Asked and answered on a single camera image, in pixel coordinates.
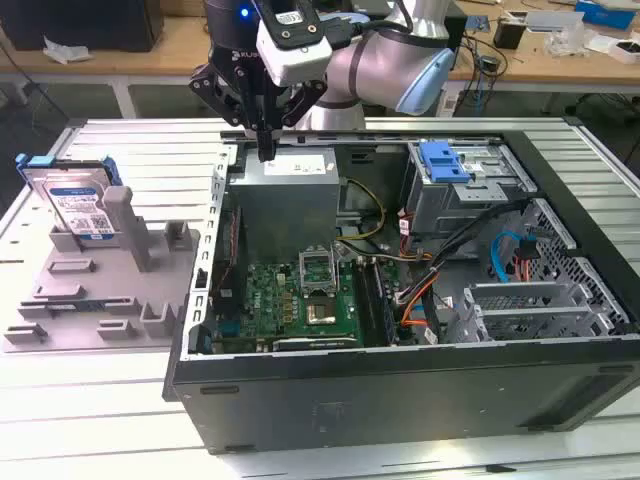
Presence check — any grey parts rack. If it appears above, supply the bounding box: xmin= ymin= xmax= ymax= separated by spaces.
xmin=2 ymin=185 xmax=202 ymax=354

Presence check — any black RAM slot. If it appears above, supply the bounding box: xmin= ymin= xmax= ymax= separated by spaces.
xmin=352 ymin=257 xmax=376 ymax=346

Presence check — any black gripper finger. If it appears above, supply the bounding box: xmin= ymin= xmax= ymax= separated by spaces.
xmin=268 ymin=79 xmax=329 ymax=161
xmin=188 ymin=62 xmax=270 ymax=162

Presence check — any clear plastic bag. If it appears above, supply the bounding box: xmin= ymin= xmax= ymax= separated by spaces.
xmin=544 ymin=24 xmax=599 ymax=56

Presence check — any grey power supply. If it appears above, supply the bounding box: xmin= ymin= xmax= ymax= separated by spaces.
xmin=227 ymin=146 xmax=342 ymax=266

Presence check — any small black container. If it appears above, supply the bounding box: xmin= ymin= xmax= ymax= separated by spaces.
xmin=492 ymin=14 xmax=529 ymax=50

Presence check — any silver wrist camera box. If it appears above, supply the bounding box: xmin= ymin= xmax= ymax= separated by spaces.
xmin=255 ymin=0 xmax=335 ymax=87

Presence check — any black speaker box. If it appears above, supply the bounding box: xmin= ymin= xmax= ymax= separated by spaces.
xmin=443 ymin=14 xmax=470 ymax=51

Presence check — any green motherboard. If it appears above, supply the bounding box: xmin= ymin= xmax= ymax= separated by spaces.
xmin=212 ymin=244 xmax=416 ymax=354

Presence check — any metal socket cover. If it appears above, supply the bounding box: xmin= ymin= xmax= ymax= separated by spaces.
xmin=298 ymin=247 xmax=340 ymax=297

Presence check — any blue wire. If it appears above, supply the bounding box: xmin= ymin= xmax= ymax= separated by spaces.
xmin=492 ymin=227 xmax=526 ymax=284

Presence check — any thick black camera cable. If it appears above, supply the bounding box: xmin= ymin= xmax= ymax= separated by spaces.
xmin=323 ymin=13 xmax=374 ymax=49

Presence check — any grey disk bay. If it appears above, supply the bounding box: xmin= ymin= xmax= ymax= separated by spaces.
xmin=462 ymin=281 xmax=619 ymax=344

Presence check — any yellow and black wire bundle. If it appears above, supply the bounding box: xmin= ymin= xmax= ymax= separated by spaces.
xmin=334 ymin=177 xmax=436 ymax=264

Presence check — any black RAM stick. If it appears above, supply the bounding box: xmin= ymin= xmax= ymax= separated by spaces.
xmin=373 ymin=259 xmax=399 ymax=345

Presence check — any dark RAM stick with label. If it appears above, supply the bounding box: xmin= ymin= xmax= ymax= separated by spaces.
xmin=47 ymin=298 xmax=109 ymax=310

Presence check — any crumpled white plastic bag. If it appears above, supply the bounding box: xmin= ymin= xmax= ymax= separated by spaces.
xmin=42 ymin=34 xmax=94 ymax=65

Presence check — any grey optical drive cage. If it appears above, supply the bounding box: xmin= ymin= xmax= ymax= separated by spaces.
xmin=402 ymin=140 xmax=540 ymax=241

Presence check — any blue cardboard box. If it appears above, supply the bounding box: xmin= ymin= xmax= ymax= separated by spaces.
xmin=574 ymin=0 xmax=640 ymax=29

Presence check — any black computer tower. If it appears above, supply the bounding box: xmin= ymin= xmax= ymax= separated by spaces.
xmin=0 ymin=0 xmax=166 ymax=54

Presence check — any blue plastic drive latch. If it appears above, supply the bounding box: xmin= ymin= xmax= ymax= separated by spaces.
xmin=419 ymin=142 xmax=474 ymax=184

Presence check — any CPU socket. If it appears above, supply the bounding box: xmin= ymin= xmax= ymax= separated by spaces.
xmin=302 ymin=295 xmax=341 ymax=329

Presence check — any black case fan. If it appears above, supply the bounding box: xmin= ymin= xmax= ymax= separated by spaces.
xmin=213 ymin=203 xmax=250 ymax=321

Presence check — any black graphics card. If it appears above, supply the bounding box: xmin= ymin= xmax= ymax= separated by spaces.
xmin=272 ymin=335 xmax=360 ymax=351

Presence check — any orange flat wire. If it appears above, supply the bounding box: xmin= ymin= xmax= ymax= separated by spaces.
xmin=398 ymin=287 xmax=429 ymax=330

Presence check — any wooden desk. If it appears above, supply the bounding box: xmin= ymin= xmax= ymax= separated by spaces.
xmin=0 ymin=0 xmax=640 ymax=96

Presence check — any hard disk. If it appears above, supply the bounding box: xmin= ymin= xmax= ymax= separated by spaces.
xmin=14 ymin=153 xmax=124 ymax=246

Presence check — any orange wire with black plug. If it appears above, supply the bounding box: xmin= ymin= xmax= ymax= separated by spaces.
xmin=513 ymin=234 xmax=540 ymax=285

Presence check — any black sleeved wire bundle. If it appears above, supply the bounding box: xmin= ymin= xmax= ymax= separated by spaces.
xmin=397 ymin=197 xmax=531 ymax=306

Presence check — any black PC case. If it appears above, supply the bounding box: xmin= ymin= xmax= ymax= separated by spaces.
xmin=162 ymin=128 xmax=640 ymax=456

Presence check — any flat grey box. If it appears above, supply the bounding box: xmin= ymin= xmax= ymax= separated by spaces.
xmin=524 ymin=9 xmax=586 ymax=34

